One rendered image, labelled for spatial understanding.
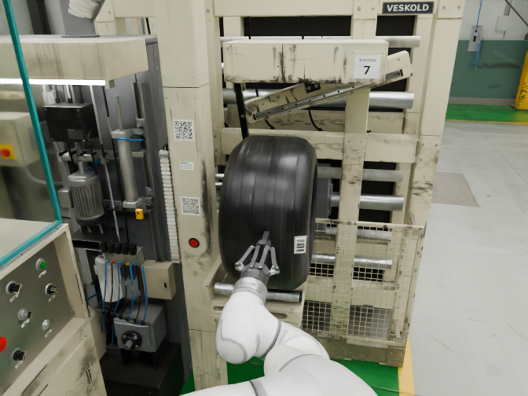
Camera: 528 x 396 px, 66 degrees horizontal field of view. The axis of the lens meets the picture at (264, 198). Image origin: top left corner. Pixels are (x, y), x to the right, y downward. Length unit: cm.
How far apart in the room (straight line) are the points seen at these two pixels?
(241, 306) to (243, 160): 55
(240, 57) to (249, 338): 105
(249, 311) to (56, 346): 77
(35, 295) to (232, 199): 67
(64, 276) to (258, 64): 102
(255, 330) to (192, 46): 89
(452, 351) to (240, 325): 207
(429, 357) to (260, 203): 179
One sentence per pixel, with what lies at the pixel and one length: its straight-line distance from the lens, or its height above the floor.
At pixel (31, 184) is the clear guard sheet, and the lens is 134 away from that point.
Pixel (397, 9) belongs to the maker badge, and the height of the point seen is 189.
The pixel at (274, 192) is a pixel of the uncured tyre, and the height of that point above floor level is 136.
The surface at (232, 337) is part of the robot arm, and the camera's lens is 94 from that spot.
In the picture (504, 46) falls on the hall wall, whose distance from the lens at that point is 1088.
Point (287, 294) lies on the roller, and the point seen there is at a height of 92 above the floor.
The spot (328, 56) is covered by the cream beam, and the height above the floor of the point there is 174.
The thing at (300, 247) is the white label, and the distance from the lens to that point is 131.
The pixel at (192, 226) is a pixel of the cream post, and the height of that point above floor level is 113.
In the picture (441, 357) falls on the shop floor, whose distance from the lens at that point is 281.
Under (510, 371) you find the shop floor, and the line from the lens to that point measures 290.
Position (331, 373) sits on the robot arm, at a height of 151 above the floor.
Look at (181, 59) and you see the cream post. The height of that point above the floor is 174.
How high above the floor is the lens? 186
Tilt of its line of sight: 24 degrees down
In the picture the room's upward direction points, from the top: 1 degrees counter-clockwise
